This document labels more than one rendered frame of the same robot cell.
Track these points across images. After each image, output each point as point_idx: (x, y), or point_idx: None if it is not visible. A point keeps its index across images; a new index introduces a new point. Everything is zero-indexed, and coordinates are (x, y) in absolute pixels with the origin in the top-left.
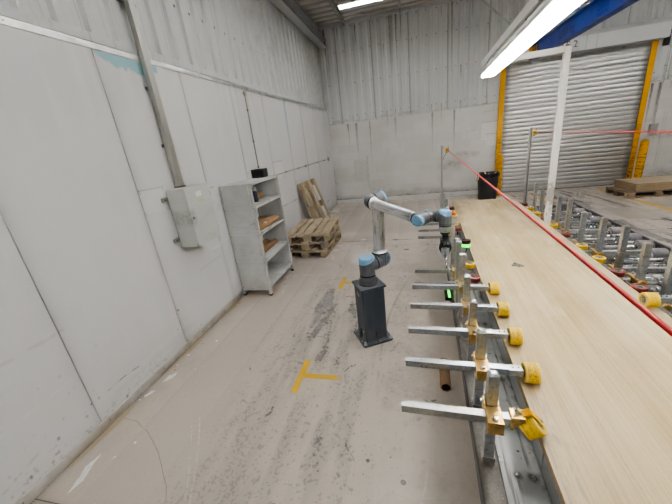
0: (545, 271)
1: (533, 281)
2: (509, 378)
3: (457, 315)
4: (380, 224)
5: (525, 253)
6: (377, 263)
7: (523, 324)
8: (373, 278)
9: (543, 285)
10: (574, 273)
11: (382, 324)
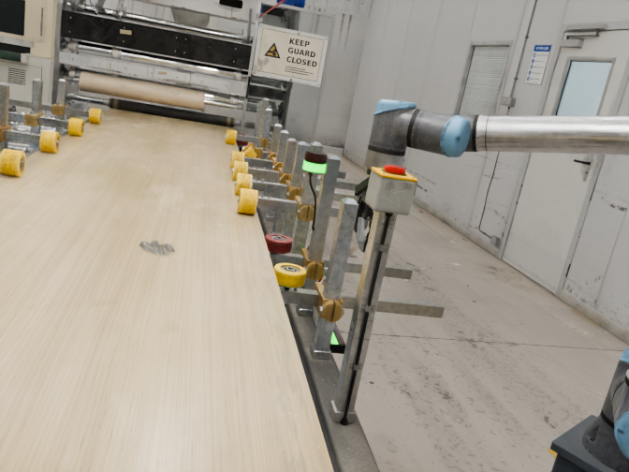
0: (99, 229)
1: (153, 218)
2: None
3: None
4: None
5: (83, 284)
6: (616, 385)
7: (218, 187)
8: (597, 418)
9: (140, 211)
10: (35, 218)
11: None
